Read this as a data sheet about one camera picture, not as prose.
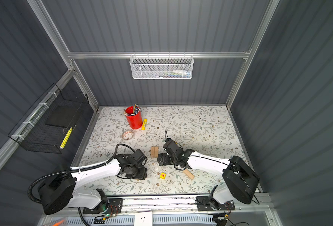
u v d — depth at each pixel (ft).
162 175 2.70
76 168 1.52
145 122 3.54
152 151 3.04
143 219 2.19
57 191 1.36
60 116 2.47
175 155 2.11
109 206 2.36
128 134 3.36
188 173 2.77
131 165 2.09
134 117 3.17
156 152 3.05
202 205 2.40
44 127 2.35
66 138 2.25
